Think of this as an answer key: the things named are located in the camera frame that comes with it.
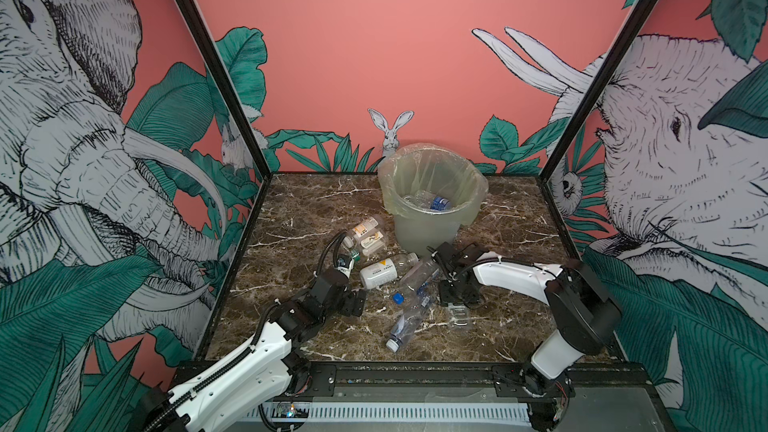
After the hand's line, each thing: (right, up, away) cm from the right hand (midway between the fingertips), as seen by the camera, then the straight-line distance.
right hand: (445, 300), depth 87 cm
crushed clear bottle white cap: (-11, -5, -4) cm, 13 cm away
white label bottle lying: (-18, +8, 0) cm, 20 cm away
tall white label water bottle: (+3, -3, -3) cm, 5 cm away
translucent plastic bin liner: (-3, +36, +12) cm, 38 cm away
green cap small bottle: (-28, +12, +6) cm, 31 cm away
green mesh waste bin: (-6, +18, +9) cm, 21 cm away
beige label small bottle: (-22, +15, +7) cm, 28 cm away
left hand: (-27, +7, -6) cm, 29 cm away
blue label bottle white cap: (-3, +29, +11) cm, 32 cm away
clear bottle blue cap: (-9, +4, +4) cm, 10 cm away
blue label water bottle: (-6, +30, +14) cm, 34 cm away
